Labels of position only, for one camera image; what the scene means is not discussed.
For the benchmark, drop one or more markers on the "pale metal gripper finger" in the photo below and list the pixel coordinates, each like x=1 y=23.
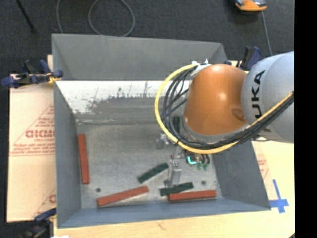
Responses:
x=170 y=175
x=177 y=175

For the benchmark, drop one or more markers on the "dark green flat block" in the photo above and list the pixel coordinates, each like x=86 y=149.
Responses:
x=153 y=172
x=182 y=187

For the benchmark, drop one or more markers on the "red-brown flat block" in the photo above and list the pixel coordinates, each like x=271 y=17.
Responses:
x=121 y=196
x=83 y=157
x=192 y=195

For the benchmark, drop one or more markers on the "grey metal bin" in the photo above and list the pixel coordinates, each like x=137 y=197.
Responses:
x=119 y=147

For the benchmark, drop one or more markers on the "brown cardboard board red print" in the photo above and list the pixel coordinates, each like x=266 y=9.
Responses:
x=29 y=162

